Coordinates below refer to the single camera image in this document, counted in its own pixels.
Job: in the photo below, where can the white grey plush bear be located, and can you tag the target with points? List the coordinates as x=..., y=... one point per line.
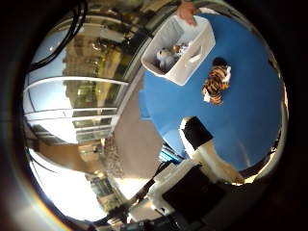
x=165, y=57

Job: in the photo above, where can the orange black striped tiger plush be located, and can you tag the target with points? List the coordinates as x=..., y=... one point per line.
x=218, y=82

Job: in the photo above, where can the white fabric storage bin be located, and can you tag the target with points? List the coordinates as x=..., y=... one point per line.
x=192, y=64

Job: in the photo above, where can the blue black striped base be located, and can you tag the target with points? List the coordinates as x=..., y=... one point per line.
x=168, y=155

